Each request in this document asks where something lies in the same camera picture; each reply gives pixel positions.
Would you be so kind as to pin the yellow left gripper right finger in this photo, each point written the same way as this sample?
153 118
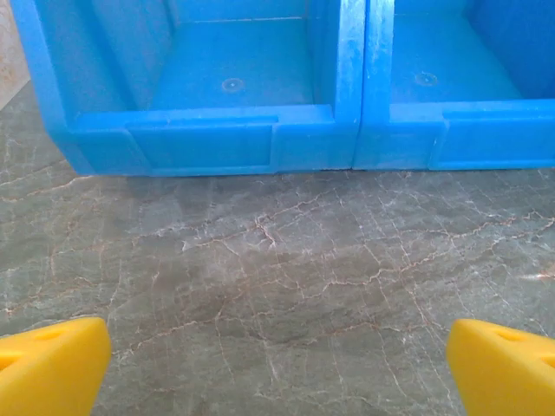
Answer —
507 377

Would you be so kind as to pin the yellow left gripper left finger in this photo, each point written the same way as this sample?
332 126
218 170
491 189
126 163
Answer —
52 372

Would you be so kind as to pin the blue plastic bin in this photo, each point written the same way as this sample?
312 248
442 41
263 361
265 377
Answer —
477 138
195 143

